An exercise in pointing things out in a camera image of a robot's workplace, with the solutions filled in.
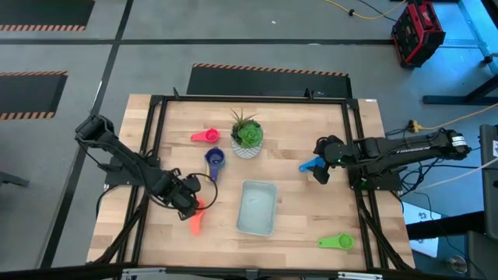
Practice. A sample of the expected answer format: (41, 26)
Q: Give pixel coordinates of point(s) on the green measuring cup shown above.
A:
(344, 241)

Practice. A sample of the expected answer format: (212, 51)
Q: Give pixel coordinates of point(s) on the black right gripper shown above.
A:
(338, 151)

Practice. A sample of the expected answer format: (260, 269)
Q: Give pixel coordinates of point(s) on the black metal bar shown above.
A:
(439, 229)

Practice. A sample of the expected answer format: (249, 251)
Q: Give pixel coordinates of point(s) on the white plastic basket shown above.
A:
(257, 208)

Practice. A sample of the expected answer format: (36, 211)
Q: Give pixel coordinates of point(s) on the black metal desk frame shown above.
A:
(447, 100)

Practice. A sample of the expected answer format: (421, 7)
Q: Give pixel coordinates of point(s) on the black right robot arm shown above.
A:
(408, 149)

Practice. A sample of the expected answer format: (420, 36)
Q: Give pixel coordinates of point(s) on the black aluminium table frame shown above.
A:
(272, 100)

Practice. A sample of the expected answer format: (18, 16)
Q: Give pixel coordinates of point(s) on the red measuring cup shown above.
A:
(210, 135)

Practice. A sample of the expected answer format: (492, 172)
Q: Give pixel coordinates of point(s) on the succulent plant in white pot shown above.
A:
(249, 136)

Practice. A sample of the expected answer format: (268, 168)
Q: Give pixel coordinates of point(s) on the purple measuring cup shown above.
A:
(214, 158)

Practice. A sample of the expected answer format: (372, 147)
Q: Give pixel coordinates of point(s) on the silver aluminium rail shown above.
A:
(144, 272)

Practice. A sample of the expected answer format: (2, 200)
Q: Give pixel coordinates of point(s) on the black hazard-striped floor mat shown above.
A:
(46, 11)
(31, 95)
(268, 83)

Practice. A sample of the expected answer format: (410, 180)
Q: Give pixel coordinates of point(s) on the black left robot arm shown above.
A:
(124, 159)

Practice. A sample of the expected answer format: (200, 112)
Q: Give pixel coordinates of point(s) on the yellow measuring cup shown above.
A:
(207, 176)

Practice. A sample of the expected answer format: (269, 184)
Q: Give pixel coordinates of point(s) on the white paper sheet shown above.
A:
(418, 212)

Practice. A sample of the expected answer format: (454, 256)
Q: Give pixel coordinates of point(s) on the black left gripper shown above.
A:
(179, 194)

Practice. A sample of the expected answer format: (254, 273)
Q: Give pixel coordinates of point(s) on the black chair leg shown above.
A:
(11, 179)

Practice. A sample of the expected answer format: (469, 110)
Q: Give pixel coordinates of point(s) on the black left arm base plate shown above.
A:
(116, 179)

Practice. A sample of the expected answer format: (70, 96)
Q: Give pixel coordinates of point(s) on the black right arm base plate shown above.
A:
(389, 186)

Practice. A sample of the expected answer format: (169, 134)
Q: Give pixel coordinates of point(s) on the red and black toolbox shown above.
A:
(418, 35)

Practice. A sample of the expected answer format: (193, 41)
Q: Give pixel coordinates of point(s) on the orange measuring cup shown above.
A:
(196, 225)

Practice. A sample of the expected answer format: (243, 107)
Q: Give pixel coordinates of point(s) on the silver round cap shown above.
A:
(457, 264)

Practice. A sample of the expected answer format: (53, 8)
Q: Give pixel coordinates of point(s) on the small blue measuring cup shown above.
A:
(307, 166)

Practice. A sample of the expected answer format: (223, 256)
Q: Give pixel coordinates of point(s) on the black computer case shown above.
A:
(488, 194)

